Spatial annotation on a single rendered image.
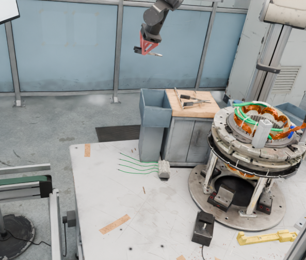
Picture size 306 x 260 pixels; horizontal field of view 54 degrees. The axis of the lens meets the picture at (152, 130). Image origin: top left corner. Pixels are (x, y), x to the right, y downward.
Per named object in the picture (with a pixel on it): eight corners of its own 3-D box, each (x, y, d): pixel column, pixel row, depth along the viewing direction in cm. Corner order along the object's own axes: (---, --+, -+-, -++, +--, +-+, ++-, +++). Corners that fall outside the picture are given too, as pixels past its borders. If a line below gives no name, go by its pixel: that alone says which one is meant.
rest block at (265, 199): (258, 203, 112) (260, 199, 111) (260, 194, 117) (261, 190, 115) (270, 207, 111) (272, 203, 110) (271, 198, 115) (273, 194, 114)
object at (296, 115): (312, 183, 132) (341, 129, 117) (298, 191, 126) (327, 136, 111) (267, 152, 148) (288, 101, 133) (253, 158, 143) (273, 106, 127)
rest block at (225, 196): (218, 193, 113) (222, 183, 110) (232, 201, 111) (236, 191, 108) (213, 200, 110) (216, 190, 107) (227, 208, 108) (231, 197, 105)
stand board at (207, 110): (172, 116, 114) (173, 110, 113) (164, 94, 130) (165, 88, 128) (221, 118, 117) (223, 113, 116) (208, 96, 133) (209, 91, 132)
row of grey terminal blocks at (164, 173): (169, 181, 122) (171, 174, 119) (158, 180, 121) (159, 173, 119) (167, 165, 130) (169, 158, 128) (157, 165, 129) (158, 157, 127)
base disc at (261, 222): (208, 236, 100) (209, 234, 99) (176, 162, 131) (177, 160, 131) (306, 225, 109) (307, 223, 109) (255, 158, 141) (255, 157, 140)
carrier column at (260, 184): (245, 216, 108) (264, 173, 96) (242, 211, 110) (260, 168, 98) (252, 216, 108) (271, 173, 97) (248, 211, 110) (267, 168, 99)
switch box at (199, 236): (190, 241, 99) (194, 230, 95) (195, 219, 107) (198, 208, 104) (209, 247, 98) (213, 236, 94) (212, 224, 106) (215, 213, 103)
